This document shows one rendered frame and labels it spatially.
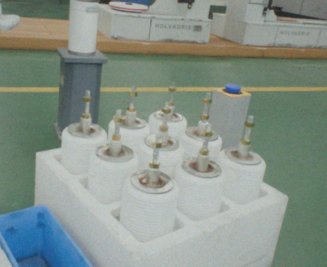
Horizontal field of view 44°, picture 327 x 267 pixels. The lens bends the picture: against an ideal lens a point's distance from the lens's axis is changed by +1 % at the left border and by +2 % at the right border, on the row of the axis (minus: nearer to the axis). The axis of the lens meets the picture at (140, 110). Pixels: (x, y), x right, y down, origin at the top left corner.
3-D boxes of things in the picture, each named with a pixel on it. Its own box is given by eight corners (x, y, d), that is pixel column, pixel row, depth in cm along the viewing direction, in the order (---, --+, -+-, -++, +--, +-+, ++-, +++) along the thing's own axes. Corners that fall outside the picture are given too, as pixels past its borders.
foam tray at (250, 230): (33, 220, 95) (35, 152, 88) (160, 182, 117) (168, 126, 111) (125, 351, 66) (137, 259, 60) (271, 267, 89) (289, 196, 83)
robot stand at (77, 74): (53, 126, 147) (56, 47, 137) (91, 125, 152) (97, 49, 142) (59, 143, 135) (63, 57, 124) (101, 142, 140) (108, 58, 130)
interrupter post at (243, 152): (243, 161, 80) (246, 147, 79) (233, 156, 82) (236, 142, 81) (250, 159, 81) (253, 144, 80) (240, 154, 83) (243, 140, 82)
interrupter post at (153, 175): (161, 184, 68) (164, 167, 67) (151, 189, 66) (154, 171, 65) (151, 178, 69) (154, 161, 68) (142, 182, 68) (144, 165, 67)
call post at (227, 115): (194, 191, 115) (212, 89, 104) (211, 186, 119) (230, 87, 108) (212, 204, 110) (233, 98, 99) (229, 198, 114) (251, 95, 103)
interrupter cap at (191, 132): (219, 145, 86) (220, 142, 86) (184, 140, 87) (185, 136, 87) (216, 131, 94) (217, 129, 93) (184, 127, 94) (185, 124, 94)
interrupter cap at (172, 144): (143, 150, 80) (144, 147, 79) (144, 135, 87) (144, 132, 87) (180, 154, 80) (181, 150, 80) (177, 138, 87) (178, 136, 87)
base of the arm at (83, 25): (65, 49, 136) (67, -3, 130) (91, 50, 139) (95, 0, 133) (70, 55, 128) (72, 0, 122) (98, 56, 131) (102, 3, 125)
